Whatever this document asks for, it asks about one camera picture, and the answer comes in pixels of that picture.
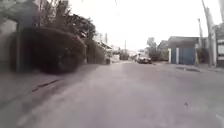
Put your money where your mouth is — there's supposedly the dark car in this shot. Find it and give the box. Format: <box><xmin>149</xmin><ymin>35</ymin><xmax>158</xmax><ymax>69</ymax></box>
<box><xmin>135</xmin><ymin>54</ymin><xmax>153</xmax><ymax>65</ymax></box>

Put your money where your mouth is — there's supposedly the grey asphalt road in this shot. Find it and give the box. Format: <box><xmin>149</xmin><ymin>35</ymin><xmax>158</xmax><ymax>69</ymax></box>
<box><xmin>16</xmin><ymin>60</ymin><xmax>224</xmax><ymax>128</ymax></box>

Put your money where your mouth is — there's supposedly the large rounded dark hedge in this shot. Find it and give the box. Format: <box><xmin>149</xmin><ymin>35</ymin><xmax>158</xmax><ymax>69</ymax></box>
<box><xmin>8</xmin><ymin>26</ymin><xmax>87</xmax><ymax>74</ymax></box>

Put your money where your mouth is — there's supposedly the blue gate with white posts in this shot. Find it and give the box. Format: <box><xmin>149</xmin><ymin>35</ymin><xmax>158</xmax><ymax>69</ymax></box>
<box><xmin>167</xmin><ymin>47</ymin><xmax>198</xmax><ymax>66</ymax></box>

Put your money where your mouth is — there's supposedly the low grey building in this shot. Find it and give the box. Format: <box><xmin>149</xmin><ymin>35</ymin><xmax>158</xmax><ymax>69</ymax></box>
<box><xmin>157</xmin><ymin>35</ymin><xmax>201</xmax><ymax>62</ymax></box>

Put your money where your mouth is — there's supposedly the raised kerb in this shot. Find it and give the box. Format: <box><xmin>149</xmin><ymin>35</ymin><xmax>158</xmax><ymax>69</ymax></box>
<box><xmin>175</xmin><ymin>63</ymin><xmax>224</xmax><ymax>74</ymax></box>

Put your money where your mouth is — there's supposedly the grey concrete roadside strip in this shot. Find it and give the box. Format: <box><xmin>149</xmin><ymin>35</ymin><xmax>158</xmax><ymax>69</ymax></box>
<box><xmin>0</xmin><ymin>64</ymin><xmax>98</xmax><ymax>128</ymax></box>

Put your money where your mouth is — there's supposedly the leaning pale tree trunk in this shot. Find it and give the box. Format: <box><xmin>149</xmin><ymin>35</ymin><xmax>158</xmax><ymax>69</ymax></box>
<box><xmin>200</xmin><ymin>0</ymin><xmax>218</xmax><ymax>68</ymax></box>

